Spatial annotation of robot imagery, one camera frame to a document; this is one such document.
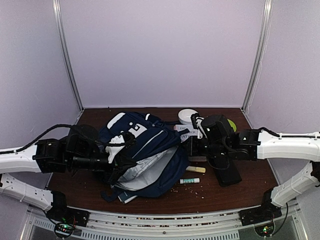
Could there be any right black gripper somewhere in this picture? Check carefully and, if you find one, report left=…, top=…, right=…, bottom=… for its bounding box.
left=183, top=135, right=231, bottom=158

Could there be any Designer Fate flower book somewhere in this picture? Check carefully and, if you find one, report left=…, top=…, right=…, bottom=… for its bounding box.
left=173, top=124, right=198, bottom=142

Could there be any navy blue backpack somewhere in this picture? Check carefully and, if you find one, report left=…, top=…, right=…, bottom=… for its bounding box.
left=96, top=111, right=189, bottom=202

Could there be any blue Humor book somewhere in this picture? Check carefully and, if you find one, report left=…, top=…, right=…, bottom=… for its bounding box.
left=117, top=191, right=138, bottom=204

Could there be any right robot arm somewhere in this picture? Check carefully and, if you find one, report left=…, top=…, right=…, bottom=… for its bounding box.
left=185, top=112, right=320, bottom=226

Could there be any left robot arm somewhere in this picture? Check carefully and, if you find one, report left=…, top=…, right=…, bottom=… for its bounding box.
left=0, top=124, right=135, bottom=223

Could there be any yellow highlighter pen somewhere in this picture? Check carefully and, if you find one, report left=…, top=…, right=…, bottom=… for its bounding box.
left=186, top=166, right=206, bottom=174

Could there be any white green glue stick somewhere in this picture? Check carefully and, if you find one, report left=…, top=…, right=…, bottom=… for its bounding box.
left=179, top=178, right=200, bottom=184

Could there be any white ceramic bowl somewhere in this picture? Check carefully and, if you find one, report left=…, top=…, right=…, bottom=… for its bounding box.
left=178, top=108, right=200, bottom=125

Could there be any black pencil case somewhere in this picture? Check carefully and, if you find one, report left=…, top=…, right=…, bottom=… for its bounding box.
left=212, top=160, right=242, bottom=187

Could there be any green plate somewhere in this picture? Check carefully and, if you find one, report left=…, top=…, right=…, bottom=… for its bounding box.
left=227, top=119, right=237, bottom=132

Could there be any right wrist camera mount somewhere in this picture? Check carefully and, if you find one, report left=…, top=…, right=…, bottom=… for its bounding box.
left=190, top=112, right=207, bottom=139

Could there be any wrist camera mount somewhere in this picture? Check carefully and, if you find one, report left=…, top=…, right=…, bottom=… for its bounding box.
left=190, top=112, right=207, bottom=139
left=104, top=132, right=136, bottom=164

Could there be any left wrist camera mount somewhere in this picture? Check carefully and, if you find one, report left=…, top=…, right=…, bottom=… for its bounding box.
left=104, top=132, right=136, bottom=164

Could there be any front aluminium rail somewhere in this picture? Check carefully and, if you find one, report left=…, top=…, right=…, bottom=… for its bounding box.
left=24, top=203, right=303, bottom=240

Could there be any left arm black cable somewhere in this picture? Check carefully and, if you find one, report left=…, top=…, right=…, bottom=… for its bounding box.
left=0, top=124, right=76, bottom=155

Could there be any right aluminium frame post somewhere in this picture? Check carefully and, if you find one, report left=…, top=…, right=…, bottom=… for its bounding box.
left=241, top=0, right=274, bottom=114

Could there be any aluminium frame post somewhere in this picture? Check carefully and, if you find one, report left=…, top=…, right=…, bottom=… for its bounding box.
left=52, top=0, right=84, bottom=111
left=241, top=0, right=274, bottom=114

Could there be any left aluminium frame post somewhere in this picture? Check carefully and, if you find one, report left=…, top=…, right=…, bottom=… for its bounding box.
left=52, top=0, right=84, bottom=111

